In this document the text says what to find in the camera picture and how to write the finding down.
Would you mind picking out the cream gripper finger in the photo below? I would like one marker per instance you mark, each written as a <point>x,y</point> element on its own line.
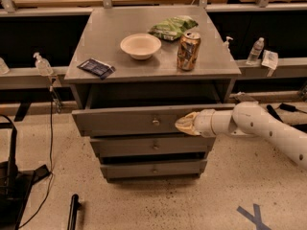
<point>188,119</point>
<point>187,128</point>

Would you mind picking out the small white pump bottle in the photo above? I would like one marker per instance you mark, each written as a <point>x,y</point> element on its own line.
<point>228,39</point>

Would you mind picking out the grey drawer cabinet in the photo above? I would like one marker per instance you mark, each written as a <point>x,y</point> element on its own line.
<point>101,39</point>

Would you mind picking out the green chip bag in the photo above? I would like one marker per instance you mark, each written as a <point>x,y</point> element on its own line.
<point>173,28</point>

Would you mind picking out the orange soda can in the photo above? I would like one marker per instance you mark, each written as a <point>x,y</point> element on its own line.
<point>188,50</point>

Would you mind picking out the grey middle drawer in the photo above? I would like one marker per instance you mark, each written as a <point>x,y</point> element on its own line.
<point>150,145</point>

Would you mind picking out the dark blue snack packet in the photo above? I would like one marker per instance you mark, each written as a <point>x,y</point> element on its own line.
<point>97,68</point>

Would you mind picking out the white wipe packet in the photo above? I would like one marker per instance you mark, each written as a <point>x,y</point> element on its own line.
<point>270,59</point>

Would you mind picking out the black rod right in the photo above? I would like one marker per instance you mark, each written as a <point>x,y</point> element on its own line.
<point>283,106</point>

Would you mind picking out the black stand base left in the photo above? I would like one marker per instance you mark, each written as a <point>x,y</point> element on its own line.
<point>15,186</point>

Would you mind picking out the clear water bottle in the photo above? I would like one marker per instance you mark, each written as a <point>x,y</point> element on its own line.
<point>255,51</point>

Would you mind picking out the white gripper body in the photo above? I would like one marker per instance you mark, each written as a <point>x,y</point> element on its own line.
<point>204,123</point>

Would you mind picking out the white bowl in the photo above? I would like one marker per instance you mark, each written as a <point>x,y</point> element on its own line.
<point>140,46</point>

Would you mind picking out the clear bottle far left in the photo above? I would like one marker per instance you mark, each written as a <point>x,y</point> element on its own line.
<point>4,69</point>

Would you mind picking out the grey drawer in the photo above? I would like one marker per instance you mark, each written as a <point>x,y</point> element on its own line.
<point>159,168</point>
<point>150,145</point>
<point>135,108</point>

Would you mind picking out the clear pump bottle left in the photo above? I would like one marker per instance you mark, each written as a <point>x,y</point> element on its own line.
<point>42,65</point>

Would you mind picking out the black bar on floor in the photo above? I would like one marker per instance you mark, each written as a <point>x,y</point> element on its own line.
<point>74,207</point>

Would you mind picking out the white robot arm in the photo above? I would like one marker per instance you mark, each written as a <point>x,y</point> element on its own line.
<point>248,119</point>

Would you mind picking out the grey bottom drawer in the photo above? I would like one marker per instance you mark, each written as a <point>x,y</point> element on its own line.
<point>159,168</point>

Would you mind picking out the crumpled white packet floor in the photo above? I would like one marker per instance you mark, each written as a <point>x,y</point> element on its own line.
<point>242,97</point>

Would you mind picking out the grey top drawer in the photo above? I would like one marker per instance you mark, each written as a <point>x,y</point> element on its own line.
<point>135,108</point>

